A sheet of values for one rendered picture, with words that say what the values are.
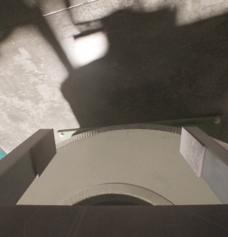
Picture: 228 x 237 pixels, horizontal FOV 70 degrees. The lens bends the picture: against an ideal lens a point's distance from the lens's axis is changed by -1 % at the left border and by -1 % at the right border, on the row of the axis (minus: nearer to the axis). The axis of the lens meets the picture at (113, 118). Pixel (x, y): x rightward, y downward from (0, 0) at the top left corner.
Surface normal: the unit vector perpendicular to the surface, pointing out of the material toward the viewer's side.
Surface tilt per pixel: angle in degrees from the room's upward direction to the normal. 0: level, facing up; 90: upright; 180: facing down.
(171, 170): 90
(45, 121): 0
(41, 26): 0
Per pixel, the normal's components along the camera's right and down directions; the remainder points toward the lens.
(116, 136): -0.24, -0.76
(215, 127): -0.13, 0.65
